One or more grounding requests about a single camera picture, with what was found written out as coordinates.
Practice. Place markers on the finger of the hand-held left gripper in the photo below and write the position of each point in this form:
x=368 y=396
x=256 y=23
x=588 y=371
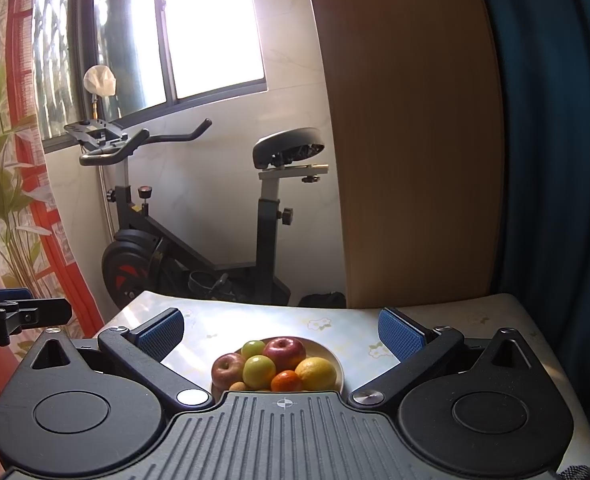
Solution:
x=0 y=294
x=45 y=312

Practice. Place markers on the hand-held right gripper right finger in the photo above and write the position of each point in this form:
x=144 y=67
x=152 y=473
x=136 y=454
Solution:
x=401 y=335

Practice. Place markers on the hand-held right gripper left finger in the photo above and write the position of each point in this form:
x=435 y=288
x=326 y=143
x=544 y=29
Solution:
x=160 y=334

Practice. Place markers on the cream round plate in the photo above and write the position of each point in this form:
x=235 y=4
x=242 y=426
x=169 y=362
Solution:
x=327 y=352

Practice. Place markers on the red apple with yellow patches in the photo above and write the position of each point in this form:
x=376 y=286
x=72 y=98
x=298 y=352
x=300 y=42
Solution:
x=227 y=369

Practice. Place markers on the yellow lemon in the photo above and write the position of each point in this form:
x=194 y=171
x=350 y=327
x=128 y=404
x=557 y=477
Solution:
x=317 y=374

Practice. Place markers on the small brown longan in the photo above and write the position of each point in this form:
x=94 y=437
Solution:
x=237 y=386

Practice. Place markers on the small green apple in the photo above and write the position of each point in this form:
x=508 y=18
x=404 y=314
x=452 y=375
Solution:
x=252 y=348

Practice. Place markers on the green plum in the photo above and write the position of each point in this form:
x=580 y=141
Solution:
x=259 y=372

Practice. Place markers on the dark red apple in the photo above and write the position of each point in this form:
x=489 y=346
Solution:
x=285 y=352

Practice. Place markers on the printed plant curtain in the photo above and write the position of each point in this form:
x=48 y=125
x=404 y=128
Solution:
x=0 y=160

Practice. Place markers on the black exercise bike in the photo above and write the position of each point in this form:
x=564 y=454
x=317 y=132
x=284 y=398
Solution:
x=267 y=240

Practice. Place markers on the wooden board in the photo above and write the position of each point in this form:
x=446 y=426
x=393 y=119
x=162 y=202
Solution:
x=415 y=135

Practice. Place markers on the dark blue curtain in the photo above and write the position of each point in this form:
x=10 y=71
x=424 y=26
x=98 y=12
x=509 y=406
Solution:
x=560 y=160

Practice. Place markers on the dark framed window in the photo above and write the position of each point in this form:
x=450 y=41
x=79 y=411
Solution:
x=210 y=25

